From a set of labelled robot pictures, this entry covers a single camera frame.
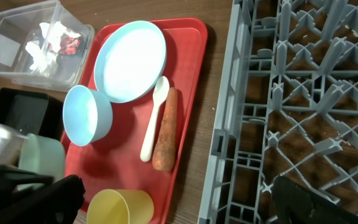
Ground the white plastic spoon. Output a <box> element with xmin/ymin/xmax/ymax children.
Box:
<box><xmin>140</xmin><ymin>76</ymin><xmax>170</xmax><ymax>162</ymax></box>

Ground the grey dishwasher rack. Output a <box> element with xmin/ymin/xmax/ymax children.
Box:
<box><xmin>198</xmin><ymin>0</ymin><xmax>358</xmax><ymax>223</ymax></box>

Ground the red snack wrapper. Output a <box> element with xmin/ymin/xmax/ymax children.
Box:
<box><xmin>59</xmin><ymin>35</ymin><xmax>82</xmax><ymax>55</ymax></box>

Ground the light blue plate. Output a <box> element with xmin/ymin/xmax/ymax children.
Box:
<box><xmin>94</xmin><ymin>21</ymin><xmax>167</xmax><ymax>103</ymax></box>

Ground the white tissue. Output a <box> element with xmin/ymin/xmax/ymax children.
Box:
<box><xmin>39</xmin><ymin>21</ymin><xmax>81</xmax><ymax>54</ymax></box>
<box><xmin>25</xmin><ymin>40</ymin><xmax>58</xmax><ymax>77</ymax></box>

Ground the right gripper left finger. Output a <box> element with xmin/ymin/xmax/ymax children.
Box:
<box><xmin>0</xmin><ymin>166</ymin><xmax>85</xmax><ymax>223</ymax></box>

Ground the light blue bowl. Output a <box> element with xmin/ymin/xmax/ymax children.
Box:
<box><xmin>62</xmin><ymin>85</ymin><xmax>113</xmax><ymax>146</ymax></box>

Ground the clear plastic waste bin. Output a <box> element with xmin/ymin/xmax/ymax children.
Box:
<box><xmin>0</xmin><ymin>1</ymin><xmax>94</xmax><ymax>91</ymax></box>

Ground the light green bowl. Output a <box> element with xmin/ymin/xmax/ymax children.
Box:
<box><xmin>18</xmin><ymin>134</ymin><xmax>65</xmax><ymax>182</ymax></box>

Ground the black waste tray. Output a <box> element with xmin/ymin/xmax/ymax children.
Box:
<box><xmin>0</xmin><ymin>88</ymin><xmax>63</xmax><ymax>140</ymax></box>

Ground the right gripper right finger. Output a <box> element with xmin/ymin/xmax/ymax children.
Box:
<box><xmin>272</xmin><ymin>176</ymin><xmax>358</xmax><ymax>224</ymax></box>

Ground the red serving tray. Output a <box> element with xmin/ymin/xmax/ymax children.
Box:
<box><xmin>62</xmin><ymin>17</ymin><xmax>208</xmax><ymax>223</ymax></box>

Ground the yellow cup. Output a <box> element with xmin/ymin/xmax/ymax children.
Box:
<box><xmin>86</xmin><ymin>189</ymin><xmax>154</xmax><ymax>224</ymax></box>

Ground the orange carrot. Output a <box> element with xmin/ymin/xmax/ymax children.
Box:
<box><xmin>152</xmin><ymin>87</ymin><xmax>178</xmax><ymax>171</ymax></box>

